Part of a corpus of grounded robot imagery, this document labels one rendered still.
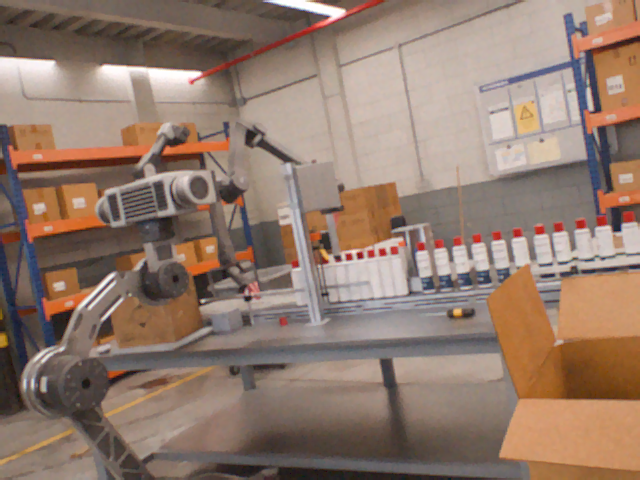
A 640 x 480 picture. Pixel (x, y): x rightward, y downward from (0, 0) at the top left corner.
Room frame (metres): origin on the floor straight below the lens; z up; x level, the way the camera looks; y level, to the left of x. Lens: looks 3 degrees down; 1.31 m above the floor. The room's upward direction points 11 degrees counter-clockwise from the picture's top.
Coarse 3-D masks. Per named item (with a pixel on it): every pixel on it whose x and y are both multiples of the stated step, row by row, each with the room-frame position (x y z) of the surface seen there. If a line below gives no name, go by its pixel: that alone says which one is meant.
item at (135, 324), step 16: (192, 288) 2.75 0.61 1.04; (128, 304) 2.61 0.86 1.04; (144, 304) 2.58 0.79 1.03; (176, 304) 2.61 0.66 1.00; (192, 304) 2.72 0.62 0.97; (112, 320) 2.65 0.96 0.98; (128, 320) 2.62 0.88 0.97; (144, 320) 2.59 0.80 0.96; (160, 320) 2.56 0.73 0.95; (176, 320) 2.58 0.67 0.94; (192, 320) 2.70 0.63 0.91; (128, 336) 2.62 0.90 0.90; (144, 336) 2.60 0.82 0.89; (160, 336) 2.57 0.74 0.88; (176, 336) 2.56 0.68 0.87
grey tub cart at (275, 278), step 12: (252, 264) 4.86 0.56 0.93; (252, 276) 5.78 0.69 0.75; (264, 276) 5.75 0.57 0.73; (276, 276) 4.99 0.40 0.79; (288, 276) 5.33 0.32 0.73; (216, 288) 5.03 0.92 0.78; (228, 288) 5.01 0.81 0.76; (264, 288) 4.93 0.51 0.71; (276, 288) 5.04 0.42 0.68; (288, 288) 5.29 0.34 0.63
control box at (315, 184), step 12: (300, 168) 2.43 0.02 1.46; (312, 168) 2.45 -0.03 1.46; (324, 168) 2.47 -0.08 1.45; (300, 180) 2.42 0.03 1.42; (312, 180) 2.45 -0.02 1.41; (324, 180) 2.47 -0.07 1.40; (300, 192) 2.43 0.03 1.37; (312, 192) 2.44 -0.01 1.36; (324, 192) 2.47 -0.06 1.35; (336, 192) 2.49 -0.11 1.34; (300, 204) 2.44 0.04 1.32; (312, 204) 2.44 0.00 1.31; (324, 204) 2.46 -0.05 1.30; (336, 204) 2.48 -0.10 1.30
